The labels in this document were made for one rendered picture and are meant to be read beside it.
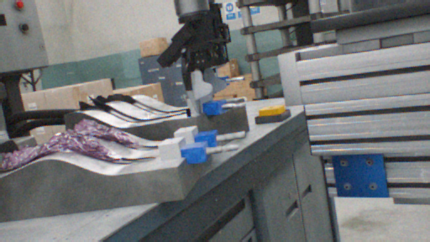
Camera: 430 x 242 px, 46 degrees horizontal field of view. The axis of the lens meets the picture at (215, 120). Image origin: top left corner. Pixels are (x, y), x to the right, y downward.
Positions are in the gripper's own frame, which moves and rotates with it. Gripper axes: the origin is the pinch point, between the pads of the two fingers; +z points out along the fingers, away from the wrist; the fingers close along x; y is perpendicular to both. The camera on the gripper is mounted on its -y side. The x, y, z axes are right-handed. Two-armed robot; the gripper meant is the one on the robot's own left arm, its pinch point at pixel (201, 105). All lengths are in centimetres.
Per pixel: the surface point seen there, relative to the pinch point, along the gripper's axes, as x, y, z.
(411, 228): 149, 21, 90
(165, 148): -30.1, 8.6, 2.8
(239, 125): 13.5, 2.3, 7.7
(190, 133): -19.2, 7.4, 2.6
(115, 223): -44.4, 7.3, 10.4
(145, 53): 620, -438, -27
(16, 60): 27, -85, -20
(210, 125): -1.6, 2.2, 4.5
